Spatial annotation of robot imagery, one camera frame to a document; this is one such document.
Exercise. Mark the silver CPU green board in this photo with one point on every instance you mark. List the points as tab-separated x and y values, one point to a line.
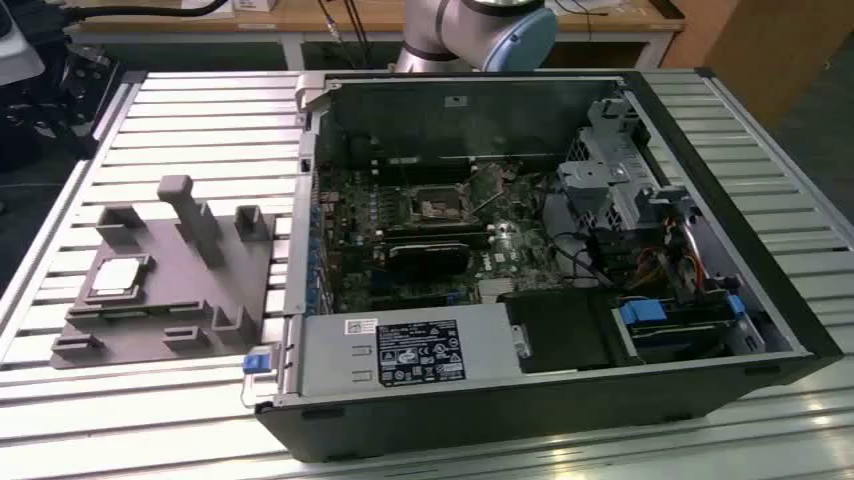
120	275

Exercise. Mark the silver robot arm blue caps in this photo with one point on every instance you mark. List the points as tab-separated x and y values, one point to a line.
440	30

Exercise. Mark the CPU socket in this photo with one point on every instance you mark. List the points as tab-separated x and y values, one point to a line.
436	205

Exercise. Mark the black RAM slot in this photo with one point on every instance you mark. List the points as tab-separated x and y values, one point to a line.
436	239
433	230

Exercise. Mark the gray parts rack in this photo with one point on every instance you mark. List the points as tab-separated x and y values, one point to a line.
173	280

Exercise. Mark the thin metal locking lever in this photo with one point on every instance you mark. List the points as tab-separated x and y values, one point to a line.
404	175

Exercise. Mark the blue case latch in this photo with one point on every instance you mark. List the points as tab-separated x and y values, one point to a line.
259	364

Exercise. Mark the black graphics card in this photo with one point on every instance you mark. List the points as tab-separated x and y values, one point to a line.
429	260

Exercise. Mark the silver power supply with label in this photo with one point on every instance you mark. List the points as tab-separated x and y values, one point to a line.
333	350

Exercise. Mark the green motherboard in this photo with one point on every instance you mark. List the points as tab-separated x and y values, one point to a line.
520	250

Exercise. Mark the small silver heat sink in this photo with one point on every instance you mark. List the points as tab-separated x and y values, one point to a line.
499	290

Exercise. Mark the silver metal drive cage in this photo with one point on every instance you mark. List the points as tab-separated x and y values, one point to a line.
587	175

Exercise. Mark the black open PC case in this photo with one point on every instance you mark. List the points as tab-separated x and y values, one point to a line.
467	425

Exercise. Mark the blue disk carrier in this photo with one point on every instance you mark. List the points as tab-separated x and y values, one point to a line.
643	312

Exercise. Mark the wooden cabinet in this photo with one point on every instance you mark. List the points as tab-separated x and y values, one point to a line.
767	60

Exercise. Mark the small blue clip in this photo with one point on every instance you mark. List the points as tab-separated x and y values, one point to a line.
735	307

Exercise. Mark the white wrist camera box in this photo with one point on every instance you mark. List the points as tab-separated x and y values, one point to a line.
16	45

